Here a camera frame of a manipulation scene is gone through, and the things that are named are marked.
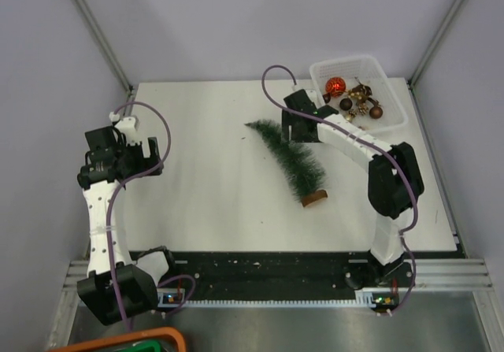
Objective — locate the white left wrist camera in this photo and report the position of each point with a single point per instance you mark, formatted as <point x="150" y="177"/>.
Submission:
<point x="127" y="126"/>

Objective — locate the red glitter bauble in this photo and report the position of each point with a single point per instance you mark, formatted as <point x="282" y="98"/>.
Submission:
<point x="335" y="86"/>

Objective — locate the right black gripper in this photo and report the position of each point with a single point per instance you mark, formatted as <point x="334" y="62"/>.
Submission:
<point x="295" y="136"/>

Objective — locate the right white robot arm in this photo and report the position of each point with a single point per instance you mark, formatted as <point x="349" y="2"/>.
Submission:
<point x="394" y="181"/>

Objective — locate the small green christmas tree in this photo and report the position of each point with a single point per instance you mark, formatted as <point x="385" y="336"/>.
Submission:
<point x="304" y="174"/>

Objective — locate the brown bauble left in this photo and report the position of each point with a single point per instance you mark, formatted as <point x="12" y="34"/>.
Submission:
<point x="346" y="104"/>

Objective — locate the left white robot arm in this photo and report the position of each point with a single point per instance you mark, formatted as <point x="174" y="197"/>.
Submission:
<point x="117" y="286"/>

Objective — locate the white plastic basket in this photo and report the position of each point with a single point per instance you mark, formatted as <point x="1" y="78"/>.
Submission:
<point x="354" y="70"/>

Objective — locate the brown bauble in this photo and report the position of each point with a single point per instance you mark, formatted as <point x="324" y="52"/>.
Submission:
<point x="376" y="112"/>
<point x="346" y="104"/>

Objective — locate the brown bauble right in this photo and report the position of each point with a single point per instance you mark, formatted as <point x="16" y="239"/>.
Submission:
<point x="376" y="112"/>

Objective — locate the orange bin rim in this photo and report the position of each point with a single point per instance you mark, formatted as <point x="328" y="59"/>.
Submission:
<point x="167" y="334"/>

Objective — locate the brown ribbon bow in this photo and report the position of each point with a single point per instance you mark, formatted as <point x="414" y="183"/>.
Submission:
<point x="361" y="93"/>

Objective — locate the green bin lid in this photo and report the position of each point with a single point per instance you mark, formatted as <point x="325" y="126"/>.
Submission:
<point x="151" y="345"/>

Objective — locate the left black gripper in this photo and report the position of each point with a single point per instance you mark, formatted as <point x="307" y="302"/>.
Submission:
<point x="145" y="164"/>

